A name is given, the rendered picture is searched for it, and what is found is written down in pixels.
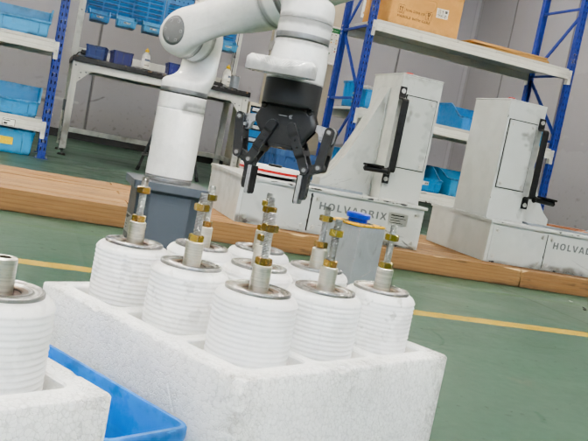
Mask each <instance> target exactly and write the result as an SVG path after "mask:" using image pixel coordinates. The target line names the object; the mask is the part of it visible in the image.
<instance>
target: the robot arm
mask: <svg viewBox="0 0 588 441"><path fill-rule="evenodd" d="M350 1H353V0H208V1H205V2H202V3H196V4H193V5H189V6H186V7H183V8H180V9H177V10H175V11H174V12H172V13H171V14H170V15H169V16H168V17H167V18H166V19H165V20H164V22H163V23H162V25H161V28H160V32H159V39H160V42H161V44H162V46H163V48H164V49H165V50H166V51H167V52H168V53H170V54H172V55H174V56H176V57H179V58H181V59H182V62H181V65H180V68H179V70H178V71H177V72H176V73H174V74H171V75H167V76H165V77H164V78H163V79H162V82H161V87H160V90H161V91H160V92H159V97H158V102H157V112H156V116H155V122H154V127H153V131H152V137H151V141H150V151H149V156H148V160H147V165H146V170H145V175H144V176H145V177H148V178H150V180H154V181H158V182H162V183H166V184H172V185H177V186H191V184H192V180H193V172H194V167H195V162H196V157H197V153H198V148H199V143H200V134H201V129H202V124H203V120H204V114H205V109H206V105H207V96H208V93H209V91H210V89H211V88H212V86H213V84H214V81H215V77H216V74H217V69H218V65H219V62H220V58H221V51H222V46H223V36H226V35H231V34H243V33H256V32H268V31H273V30H275V29H277V32H276V40H275V43H274V46H273V48H272V51H271V55H265V54H259V53H253V52H252V53H251V54H249V55H248V56H247V59H246V65H245V68H247V69H249V70H252V71H257V72H261V73H266V74H267V76H266V81H265V85H264V90H263V95H262V106H261V107H260V109H259V110H258V112H257V113H256V114H252V113H246V112H242V111H238V112H236V114H235V122H234V142H233V154H234V155H235V156H237V157H238V158H240V159H241V160H242V161H243V162H244V168H243V173H242V177H241V187H244V189H243V191H244V192H245V193H253V192H254V189H255V184H256V175H257V171H258V166H256V164H257V163H258V161H259V160H260V159H261V157H262V156H263V154H264V153H265V152H266V151H268V150H269V148H270V147H271V146H272V147H277V148H284V149H286V150H290V151H293V153H294V157H295V158H296V160H297V166H298V169H299V172H300V173H299V175H297V179H296V184H295V189H294V193H293V198H292V203H293V204H301V202H302V200H305V199H306V198H307V194H308V190H309V185H310V181H311V177H312V176H313V175H315V174H320V173H325V172H326V171H327V168H328V165H329V163H330V159H331V156H332V154H333V149H334V146H335V143H336V140H337V137H338V134H339V133H338V131H337V130H336V129H332V128H325V127H322V126H319V123H318V119H317V116H318V112H319V104H320V99H321V95H322V90H323V86H324V81H325V77H326V68H327V58H328V48H329V45H330V40H331V36H332V31H333V23H334V18H335V8H334V6H336V5H339V4H343V3H346V2H350ZM254 122H256V123H257V125H258V127H259V130H260V131H261V133H260V134H259V136H258V137H257V138H256V140H255V141H254V142H253V144H252V147H251V148H250V150H249V151H248V143H249V129H251V128H252V127H253V125H254ZM316 133H318V141H319V142H320V143H321V144H320V147H319V150H318V155H317V158H316V161H315V164H312V161H311V158H310V156H311V154H310V151H309V147H308V143H307V142H308V141H309V140H310V139H311V138H312V137H313V136H314V135H315V134H316Z"/></svg>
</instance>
